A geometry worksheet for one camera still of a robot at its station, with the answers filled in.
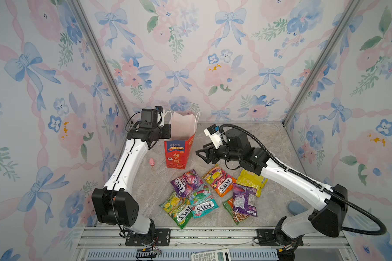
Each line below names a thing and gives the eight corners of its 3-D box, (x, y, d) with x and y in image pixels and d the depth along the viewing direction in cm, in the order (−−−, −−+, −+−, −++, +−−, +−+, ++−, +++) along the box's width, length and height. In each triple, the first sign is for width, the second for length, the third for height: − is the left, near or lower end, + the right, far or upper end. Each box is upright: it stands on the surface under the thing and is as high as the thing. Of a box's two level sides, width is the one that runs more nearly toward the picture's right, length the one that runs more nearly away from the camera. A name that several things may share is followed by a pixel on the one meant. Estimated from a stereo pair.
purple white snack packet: (231, 212, 83) (233, 209, 79) (233, 186, 92) (234, 182, 88) (254, 216, 82) (257, 214, 78) (254, 190, 91) (256, 186, 87)
